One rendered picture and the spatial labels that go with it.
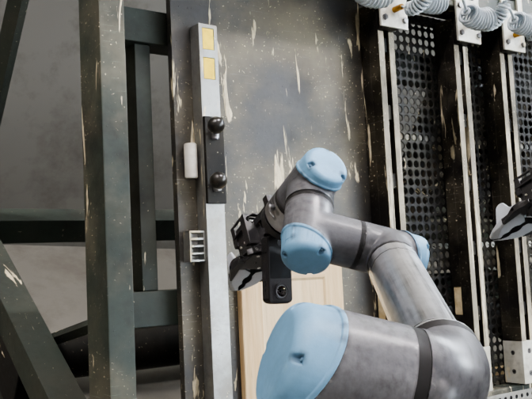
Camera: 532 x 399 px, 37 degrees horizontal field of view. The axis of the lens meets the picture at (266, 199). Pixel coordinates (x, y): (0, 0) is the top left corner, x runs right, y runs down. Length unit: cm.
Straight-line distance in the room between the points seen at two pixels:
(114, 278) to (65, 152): 246
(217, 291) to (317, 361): 104
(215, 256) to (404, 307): 87
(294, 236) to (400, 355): 39
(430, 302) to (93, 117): 98
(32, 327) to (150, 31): 87
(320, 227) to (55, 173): 306
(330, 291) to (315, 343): 125
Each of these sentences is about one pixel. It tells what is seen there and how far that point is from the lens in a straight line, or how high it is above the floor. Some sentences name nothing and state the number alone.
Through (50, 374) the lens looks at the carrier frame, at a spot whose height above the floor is 79.
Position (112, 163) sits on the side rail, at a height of 142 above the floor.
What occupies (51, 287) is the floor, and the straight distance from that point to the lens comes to 395.
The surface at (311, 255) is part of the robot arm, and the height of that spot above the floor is 158.
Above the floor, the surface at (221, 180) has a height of 144.
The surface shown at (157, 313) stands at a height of 110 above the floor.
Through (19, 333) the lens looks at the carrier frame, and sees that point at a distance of 220.
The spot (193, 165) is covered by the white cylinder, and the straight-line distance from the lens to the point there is 179.
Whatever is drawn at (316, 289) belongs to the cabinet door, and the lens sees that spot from 198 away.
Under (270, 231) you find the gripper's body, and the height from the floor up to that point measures 152.
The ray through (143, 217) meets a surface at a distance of 180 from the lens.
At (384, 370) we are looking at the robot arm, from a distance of 78.
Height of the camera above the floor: 204
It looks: 21 degrees down
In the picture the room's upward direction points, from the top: 17 degrees clockwise
